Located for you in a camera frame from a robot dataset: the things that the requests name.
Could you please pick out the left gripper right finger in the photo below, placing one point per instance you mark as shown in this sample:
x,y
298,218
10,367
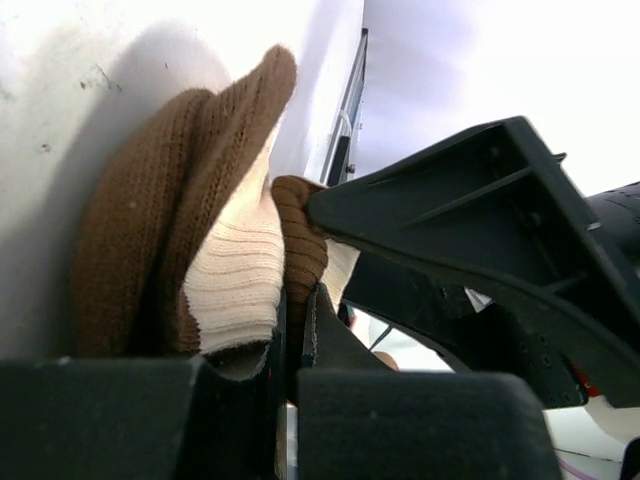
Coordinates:
x,y
358,419

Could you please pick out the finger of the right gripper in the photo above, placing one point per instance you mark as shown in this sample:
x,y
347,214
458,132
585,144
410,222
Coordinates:
x,y
491,210
441,317

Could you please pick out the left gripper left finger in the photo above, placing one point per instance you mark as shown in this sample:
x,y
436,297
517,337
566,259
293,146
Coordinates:
x,y
145,418

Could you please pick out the cream and brown striped sock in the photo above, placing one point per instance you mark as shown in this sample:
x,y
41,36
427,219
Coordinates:
x,y
188,246

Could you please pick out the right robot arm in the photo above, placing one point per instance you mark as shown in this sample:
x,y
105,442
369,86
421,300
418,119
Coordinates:
x,y
481,248

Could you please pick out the aluminium mounting rail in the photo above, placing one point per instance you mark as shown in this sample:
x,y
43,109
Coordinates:
x,y
338,165

